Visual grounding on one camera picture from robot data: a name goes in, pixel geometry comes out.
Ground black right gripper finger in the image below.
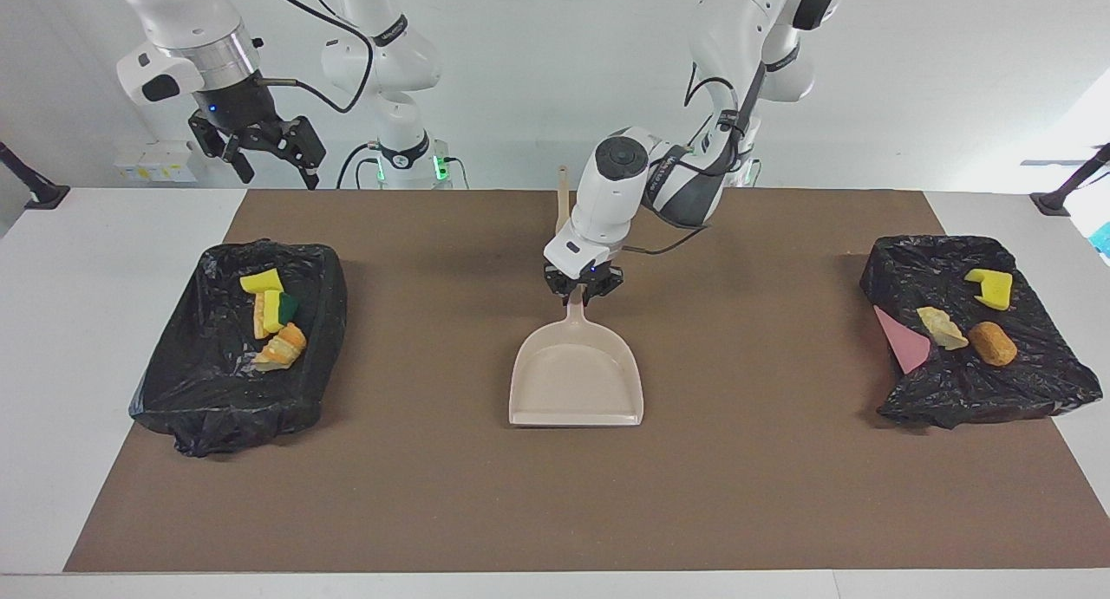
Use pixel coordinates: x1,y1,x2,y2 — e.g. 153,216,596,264
188,112,257,185
256,116,328,191

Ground black bag lined bin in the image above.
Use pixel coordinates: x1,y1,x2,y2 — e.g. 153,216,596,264
128,240,349,459

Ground white wall socket boxes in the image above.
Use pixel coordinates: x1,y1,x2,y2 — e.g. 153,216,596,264
114,140,209,184

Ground crumpled black trash bag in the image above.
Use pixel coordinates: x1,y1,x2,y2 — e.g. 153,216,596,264
859,234,1104,431

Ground black base cable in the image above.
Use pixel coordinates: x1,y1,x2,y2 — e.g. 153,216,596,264
336,143,384,190

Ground pink bin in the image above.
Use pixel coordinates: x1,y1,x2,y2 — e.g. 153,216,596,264
873,305,932,376

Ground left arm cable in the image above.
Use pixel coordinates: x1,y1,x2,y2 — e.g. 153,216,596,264
620,62,768,257

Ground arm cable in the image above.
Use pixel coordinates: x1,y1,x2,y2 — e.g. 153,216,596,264
620,62,768,257
247,0,375,115

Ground brown table mat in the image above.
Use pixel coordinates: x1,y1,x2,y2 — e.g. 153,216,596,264
63,189,1110,574

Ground notched yellow sponge piece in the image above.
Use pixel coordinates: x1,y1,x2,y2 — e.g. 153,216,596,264
965,268,1015,311

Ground green and yellow sponge piece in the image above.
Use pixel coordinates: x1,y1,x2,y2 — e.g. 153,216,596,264
262,289,301,334

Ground small striped croissant piece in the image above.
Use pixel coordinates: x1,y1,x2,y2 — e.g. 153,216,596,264
917,306,970,352

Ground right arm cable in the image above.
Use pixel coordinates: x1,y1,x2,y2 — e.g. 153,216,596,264
247,0,375,115

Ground brown bread roll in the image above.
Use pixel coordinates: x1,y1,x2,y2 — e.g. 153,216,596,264
969,321,1018,367

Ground beige plastic dustpan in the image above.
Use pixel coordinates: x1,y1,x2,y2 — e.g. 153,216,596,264
508,286,645,427

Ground large striped croissant piece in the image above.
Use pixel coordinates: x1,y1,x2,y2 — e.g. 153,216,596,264
251,322,308,373

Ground black camera stand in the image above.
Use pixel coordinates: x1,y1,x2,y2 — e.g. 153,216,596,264
0,141,71,211
1030,143,1110,217

